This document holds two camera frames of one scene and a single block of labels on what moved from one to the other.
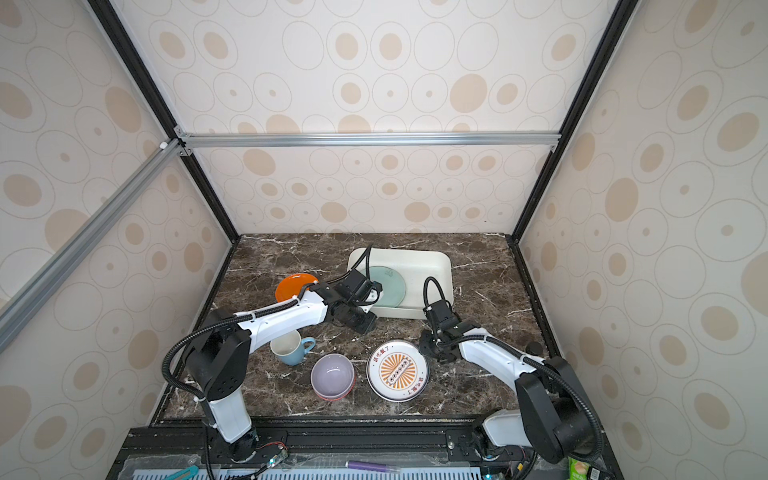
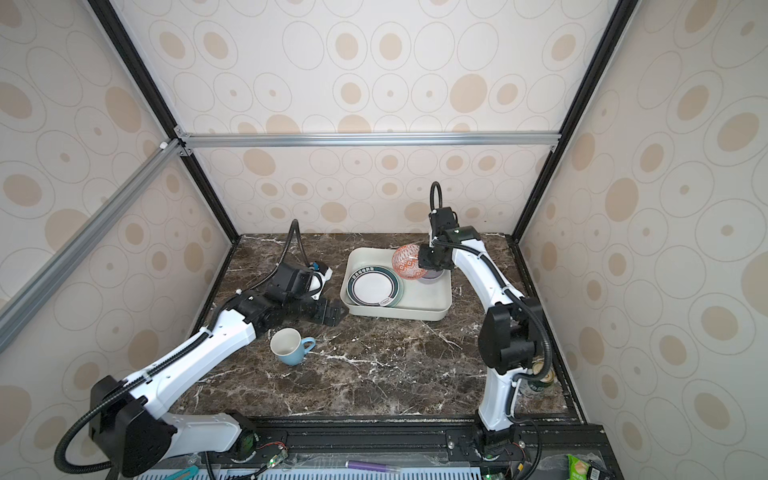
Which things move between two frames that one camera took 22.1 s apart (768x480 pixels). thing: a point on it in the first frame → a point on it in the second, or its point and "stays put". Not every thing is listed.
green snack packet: (578, 470) stays put
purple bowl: (332, 377) → (432, 276)
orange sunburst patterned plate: (398, 371) → (374, 285)
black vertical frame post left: (159, 105) stays put
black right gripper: (423, 348) → (425, 261)
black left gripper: (367, 328) → (324, 315)
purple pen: (371, 466) stays put
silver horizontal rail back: (369, 140) stays put
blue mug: (291, 349) stays put
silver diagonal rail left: (19, 306) stays put
